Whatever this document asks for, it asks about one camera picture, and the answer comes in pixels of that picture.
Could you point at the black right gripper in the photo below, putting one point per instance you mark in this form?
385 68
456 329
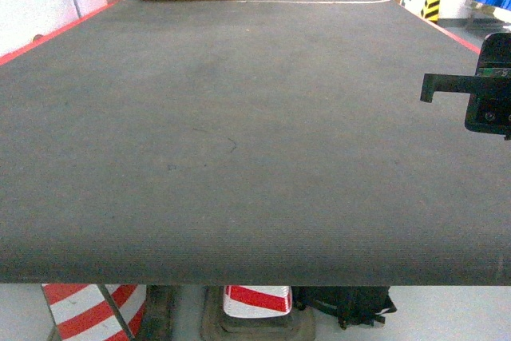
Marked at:
488 110

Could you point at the yellow black traffic cone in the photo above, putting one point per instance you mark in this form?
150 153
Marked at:
431 10

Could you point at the black backpack on floor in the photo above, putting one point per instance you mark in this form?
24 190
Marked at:
351 306

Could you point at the red white cone middle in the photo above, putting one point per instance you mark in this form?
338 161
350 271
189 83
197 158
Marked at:
257 302

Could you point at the red white striped barrier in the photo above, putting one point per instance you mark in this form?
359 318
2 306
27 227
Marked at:
93 312

